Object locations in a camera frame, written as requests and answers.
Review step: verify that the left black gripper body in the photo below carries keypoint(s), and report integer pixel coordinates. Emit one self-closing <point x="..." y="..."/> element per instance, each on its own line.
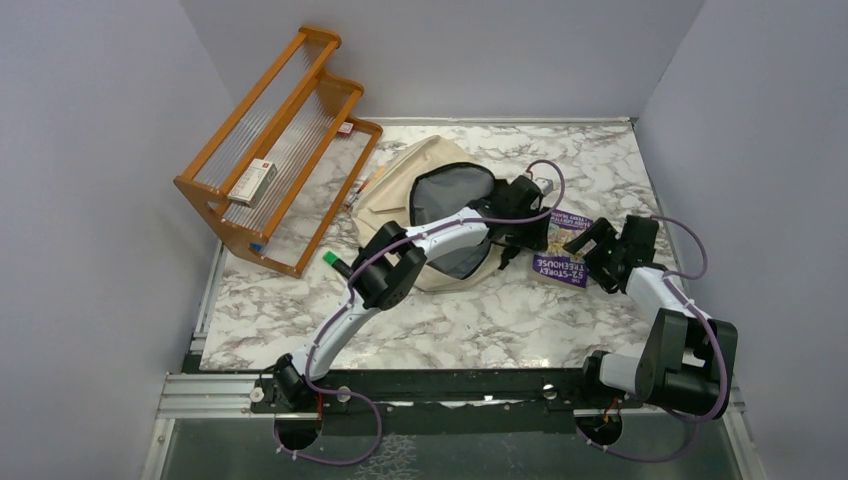
<point x="525" y="234"/>

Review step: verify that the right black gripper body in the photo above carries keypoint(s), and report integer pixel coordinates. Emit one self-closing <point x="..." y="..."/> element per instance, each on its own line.
<point x="602" y="255"/>

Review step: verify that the purple treehouse book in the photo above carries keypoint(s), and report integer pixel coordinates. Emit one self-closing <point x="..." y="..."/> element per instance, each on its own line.
<point x="555" y="265"/>

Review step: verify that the beige canvas backpack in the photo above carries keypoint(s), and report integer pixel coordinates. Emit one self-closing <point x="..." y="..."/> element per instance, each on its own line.
<point x="429" y="181"/>

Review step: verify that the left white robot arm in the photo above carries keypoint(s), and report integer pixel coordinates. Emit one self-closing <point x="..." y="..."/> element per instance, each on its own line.
<point x="385" y="271"/>

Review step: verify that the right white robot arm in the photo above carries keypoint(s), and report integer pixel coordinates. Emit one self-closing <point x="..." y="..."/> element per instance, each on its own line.
<point x="686" y="365"/>

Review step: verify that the red clear pen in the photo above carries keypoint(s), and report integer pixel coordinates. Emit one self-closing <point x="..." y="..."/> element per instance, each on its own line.
<point x="351" y="201"/>

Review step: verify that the green black highlighter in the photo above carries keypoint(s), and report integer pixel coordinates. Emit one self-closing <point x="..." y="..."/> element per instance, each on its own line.
<point x="337" y="264"/>

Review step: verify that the orange wooden shelf rack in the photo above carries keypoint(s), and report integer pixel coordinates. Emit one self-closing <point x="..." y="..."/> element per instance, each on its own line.
<point x="290" y="116"/>

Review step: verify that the white red small box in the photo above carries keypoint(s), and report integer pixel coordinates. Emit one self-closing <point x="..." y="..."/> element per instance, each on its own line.
<point x="253" y="183"/>

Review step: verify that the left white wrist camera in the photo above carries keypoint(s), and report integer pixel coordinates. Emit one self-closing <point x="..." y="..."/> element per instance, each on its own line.
<point x="544" y="185"/>

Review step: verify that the black metal base frame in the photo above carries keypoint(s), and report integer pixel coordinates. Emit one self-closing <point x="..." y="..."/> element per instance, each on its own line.
<point x="359" y="403"/>

